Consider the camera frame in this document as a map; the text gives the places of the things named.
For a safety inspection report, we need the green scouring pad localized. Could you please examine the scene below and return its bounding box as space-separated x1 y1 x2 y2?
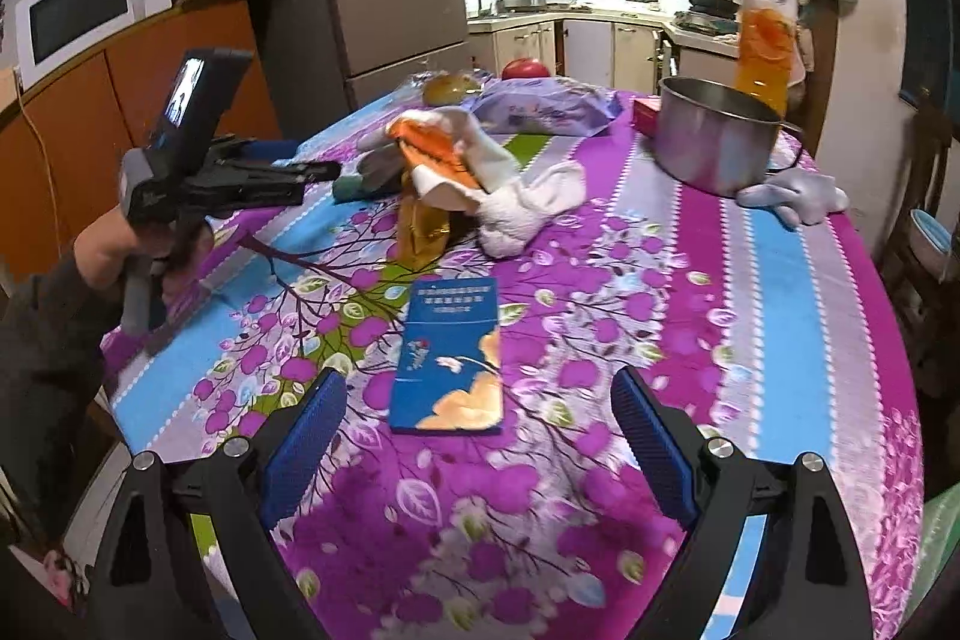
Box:
332 145 405 203

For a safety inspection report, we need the gold foil wrapper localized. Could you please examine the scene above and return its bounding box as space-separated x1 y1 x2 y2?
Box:
395 174 451 271

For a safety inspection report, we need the white work glove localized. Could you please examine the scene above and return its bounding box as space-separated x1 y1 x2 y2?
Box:
356 106 521 193

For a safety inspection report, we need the white cloth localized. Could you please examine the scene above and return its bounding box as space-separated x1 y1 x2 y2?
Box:
477 161 586 260

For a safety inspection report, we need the blue carton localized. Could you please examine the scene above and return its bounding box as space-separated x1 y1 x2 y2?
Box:
387 276 505 435

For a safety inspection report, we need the orange white snack wrapper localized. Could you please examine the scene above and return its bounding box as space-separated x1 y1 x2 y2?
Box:
387 117 485 216

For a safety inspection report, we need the person's left forearm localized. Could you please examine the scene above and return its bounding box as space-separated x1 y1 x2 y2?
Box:
2 255 121 552

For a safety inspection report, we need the green lined trash bucket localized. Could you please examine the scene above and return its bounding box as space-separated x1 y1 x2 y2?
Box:
905 484 960 617

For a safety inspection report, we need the person's left hand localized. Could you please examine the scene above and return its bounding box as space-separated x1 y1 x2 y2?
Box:
73 206 215 307

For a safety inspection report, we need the phone on left gripper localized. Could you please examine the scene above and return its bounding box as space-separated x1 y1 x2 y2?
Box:
146 49 252 182

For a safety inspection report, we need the orange wooden cabinet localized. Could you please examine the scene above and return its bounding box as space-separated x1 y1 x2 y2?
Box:
2 0 272 287

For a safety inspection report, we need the bread in plastic bag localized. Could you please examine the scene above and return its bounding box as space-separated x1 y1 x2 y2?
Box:
421 73 483 107

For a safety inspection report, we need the white microwave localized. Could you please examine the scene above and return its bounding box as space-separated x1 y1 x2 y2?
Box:
14 0 172 89

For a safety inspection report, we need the floral purple tablecloth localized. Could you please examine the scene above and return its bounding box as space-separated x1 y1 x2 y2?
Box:
106 119 923 638

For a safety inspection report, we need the red apple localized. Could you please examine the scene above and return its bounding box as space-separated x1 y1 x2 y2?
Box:
501 57 551 80

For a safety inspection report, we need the purple snack bag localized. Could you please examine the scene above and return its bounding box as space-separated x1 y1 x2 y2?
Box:
472 76 623 138

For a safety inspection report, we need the dark wooden chair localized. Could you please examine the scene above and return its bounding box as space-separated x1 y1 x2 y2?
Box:
877 96 958 369

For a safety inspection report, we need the blue basin on chair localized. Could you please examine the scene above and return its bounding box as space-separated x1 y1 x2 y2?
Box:
908 208 952 283

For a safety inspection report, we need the red small box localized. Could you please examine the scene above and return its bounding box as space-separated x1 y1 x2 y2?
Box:
631 96 662 138

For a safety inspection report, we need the grey glove beside pot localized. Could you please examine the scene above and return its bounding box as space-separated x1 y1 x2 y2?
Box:
736 167 850 230

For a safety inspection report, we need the steel pot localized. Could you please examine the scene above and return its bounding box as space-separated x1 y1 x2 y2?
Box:
652 76 804 198

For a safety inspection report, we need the orange juice bottle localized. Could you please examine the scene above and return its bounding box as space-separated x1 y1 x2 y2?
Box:
734 0 797 117

